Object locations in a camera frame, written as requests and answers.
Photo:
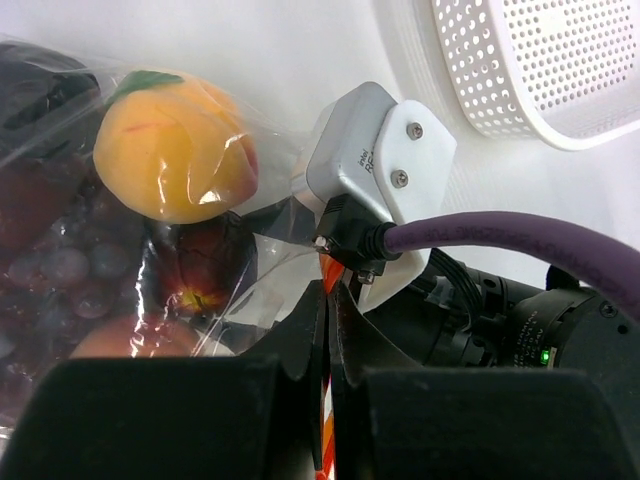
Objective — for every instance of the clear zip top bag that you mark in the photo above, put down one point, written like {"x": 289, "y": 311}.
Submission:
{"x": 52, "y": 106}

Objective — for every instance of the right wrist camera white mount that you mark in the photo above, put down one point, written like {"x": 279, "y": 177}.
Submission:
{"x": 393, "y": 157}

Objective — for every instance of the orange fake peach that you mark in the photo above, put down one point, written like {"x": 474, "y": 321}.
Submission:
{"x": 130, "y": 336}

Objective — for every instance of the purple fake grapes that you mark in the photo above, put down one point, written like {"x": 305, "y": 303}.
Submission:
{"x": 79, "y": 274}

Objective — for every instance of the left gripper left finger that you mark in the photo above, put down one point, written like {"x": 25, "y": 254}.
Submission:
{"x": 258, "y": 415}

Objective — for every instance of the dark red fake apple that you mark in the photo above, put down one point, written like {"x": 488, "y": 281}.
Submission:
{"x": 202, "y": 268}

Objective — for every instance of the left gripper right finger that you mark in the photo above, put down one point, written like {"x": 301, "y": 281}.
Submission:
{"x": 395, "y": 419}

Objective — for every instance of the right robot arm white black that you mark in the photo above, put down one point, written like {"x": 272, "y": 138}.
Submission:
{"x": 491, "y": 321}

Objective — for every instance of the white perforated plastic basket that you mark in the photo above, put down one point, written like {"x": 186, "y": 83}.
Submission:
{"x": 563, "y": 72}

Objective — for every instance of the yellow fake peach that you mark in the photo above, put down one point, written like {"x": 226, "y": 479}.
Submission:
{"x": 173, "y": 147}

